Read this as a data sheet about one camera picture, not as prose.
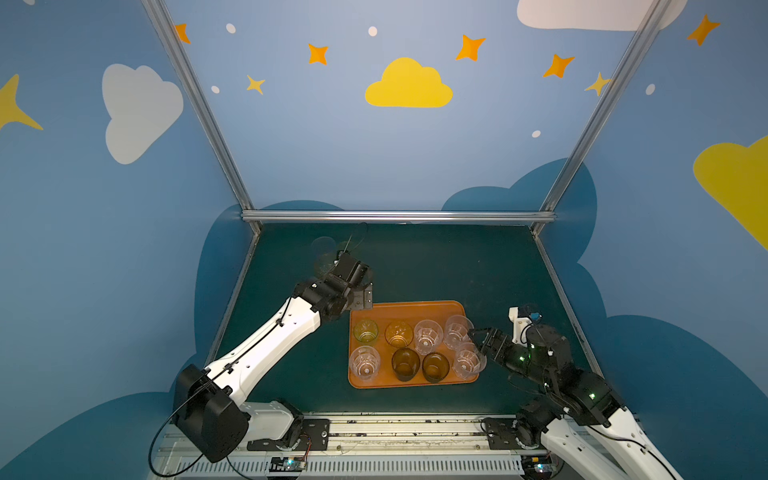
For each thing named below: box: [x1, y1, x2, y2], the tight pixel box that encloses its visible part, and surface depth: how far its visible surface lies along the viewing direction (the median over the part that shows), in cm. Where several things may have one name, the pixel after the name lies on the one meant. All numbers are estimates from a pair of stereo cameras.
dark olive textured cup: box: [392, 347, 421, 382], surface depth 82 cm
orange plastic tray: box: [349, 301, 479, 388], surface depth 86 cm
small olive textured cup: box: [422, 352, 450, 384], surface depth 82 cm
